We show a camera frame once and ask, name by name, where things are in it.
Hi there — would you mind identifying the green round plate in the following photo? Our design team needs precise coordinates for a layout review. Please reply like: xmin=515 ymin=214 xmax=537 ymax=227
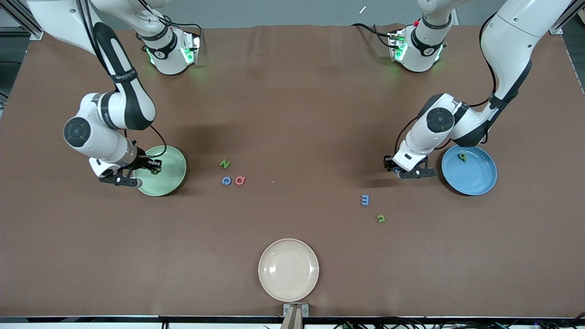
xmin=133 ymin=145 xmax=187 ymax=197

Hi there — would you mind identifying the blue round plate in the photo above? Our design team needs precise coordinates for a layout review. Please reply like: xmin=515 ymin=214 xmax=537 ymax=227
xmin=441 ymin=145 xmax=498 ymax=196

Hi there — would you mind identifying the brown table cover sheet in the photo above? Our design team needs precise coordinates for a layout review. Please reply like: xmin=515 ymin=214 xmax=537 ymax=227
xmin=0 ymin=24 xmax=585 ymax=318

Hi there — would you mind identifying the beige round plate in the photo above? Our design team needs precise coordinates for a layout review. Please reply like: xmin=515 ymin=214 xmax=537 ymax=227
xmin=258 ymin=239 xmax=319 ymax=302

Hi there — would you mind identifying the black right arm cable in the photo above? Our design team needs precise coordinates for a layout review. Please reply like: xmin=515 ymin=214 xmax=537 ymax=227
xmin=75 ymin=0 xmax=169 ymax=159

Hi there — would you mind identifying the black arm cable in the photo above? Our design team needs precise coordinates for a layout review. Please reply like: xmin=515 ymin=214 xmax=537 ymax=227
xmin=75 ymin=0 xmax=169 ymax=159
xmin=394 ymin=14 xmax=499 ymax=158

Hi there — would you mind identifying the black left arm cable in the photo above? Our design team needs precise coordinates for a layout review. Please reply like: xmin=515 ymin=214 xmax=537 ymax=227
xmin=394 ymin=14 xmax=499 ymax=158

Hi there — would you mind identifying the black left base cable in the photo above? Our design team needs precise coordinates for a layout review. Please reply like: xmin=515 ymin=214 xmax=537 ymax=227
xmin=351 ymin=23 xmax=394 ymax=48

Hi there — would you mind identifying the black base cable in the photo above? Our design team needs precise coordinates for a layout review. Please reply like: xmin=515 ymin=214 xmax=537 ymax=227
xmin=351 ymin=23 xmax=394 ymax=48
xmin=155 ymin=13 xmax=202 ymax=35

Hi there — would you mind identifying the black right base cable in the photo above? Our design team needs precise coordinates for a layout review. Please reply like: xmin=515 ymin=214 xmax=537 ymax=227
xmin=155 ymin=13 xmax=202 ymax=35

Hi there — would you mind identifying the black cable tangle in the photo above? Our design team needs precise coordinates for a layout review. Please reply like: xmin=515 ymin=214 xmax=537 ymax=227
xmin=333 ymin=318 xmax=585 ymax=329

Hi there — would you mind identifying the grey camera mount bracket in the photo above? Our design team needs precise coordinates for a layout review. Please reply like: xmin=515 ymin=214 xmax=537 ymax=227
xmin=281 ymin=303 xmax=310 ymax=329

